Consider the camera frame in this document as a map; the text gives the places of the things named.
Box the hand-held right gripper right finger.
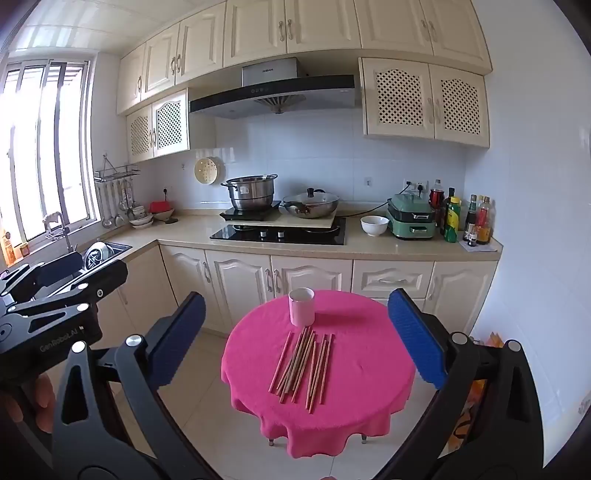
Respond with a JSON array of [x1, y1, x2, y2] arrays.
[[379, 288, 546, 480]]

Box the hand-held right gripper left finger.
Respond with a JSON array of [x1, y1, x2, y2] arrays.
[[51, 292, 218, 480]]

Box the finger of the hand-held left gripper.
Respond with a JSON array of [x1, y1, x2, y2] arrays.
[[0, 251, 85, 305], [0, 259, 129, 335]]

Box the bundle of wooden chopsticks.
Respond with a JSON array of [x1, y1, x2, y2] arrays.
[[269, 327, 334, 414]]

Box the pink cup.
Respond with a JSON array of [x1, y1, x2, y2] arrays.
[[288, 287, 315, 326]]

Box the person's left hand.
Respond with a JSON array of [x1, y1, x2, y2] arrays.
[[0, 373, 57, 435]]

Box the steel kitchen sink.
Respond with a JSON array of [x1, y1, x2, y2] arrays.
[[69, 240, 134, 282]]

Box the chrome faucet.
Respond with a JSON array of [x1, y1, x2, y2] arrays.
[[43, 211, 74, 254]]

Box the hanging metal ladle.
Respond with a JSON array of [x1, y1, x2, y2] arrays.
[[114, 181, 127, 227], [100, 182, 114, 229]]

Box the pink round tablecloth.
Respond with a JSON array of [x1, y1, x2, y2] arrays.
[[221, 290, 416, 459]]

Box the stack of white dishes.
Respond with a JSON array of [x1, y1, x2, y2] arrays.
[[129, 205, 155, 230]]

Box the cream base kitchen cabinets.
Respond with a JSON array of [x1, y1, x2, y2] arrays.
[[90, 210, 504, 340]]

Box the bowl with red cover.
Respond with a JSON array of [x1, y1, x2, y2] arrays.
[[148, 200, 177, 223]]

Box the orange plastic bag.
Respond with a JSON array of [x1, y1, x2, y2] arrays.
[[445, 331, 504, 455]]

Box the white ceramic bowl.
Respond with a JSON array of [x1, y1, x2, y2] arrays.
[[360, 215, 389, 238]]

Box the green electric multi cooker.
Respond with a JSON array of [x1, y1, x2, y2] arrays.
[[386, 194, 437, 241]]

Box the green bottle with yellow cap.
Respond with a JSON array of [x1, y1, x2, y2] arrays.
[[445, 197, 463, 243]]

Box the barred kitchen window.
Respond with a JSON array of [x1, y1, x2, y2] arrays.
[[0, 53, 103, 259]]

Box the soy sauce bottle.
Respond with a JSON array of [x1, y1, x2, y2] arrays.
[[463, 195, 478, 244]]

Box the red label sauce bottle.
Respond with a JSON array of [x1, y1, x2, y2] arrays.
[[475, 196, 493, 246]]

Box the black glass gas hob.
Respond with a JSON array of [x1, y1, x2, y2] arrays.
[[210, 217, 347, 246]]

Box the dark red liquid bottle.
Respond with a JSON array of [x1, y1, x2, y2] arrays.
[[429, 180, 447, 220]]

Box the cream perforated steamer tray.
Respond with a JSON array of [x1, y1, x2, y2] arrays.
[[194, 157, 222, 186]]

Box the black induction cooker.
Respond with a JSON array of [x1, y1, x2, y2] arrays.
[[219, 200, 282, 223]]

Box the stainless steel stockpot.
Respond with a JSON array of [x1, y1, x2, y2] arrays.
[[221, 174, 279, 212]]

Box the steel wok with glass lid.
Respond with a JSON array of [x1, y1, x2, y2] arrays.
[[281, 187, 341, 219]]

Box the steel range hood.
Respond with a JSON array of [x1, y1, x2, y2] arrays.
[[188, 58, 356, 121]]

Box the metal wall utensil rack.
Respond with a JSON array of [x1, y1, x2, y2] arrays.
[[93, 154, 140, 185]]

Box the black power cable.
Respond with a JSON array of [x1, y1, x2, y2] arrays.
[[339, 184, 411, 217]]

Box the small lattice door wall cabinet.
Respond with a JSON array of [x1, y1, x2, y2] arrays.
[[126, 88, 191, 164]]

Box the wide lattice door wall cabinet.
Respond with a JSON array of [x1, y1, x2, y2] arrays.
[[359, 58, 490, 148]]

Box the cream upper wall cabinets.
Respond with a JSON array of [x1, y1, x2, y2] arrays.
[[115, 0, 494, 116]]

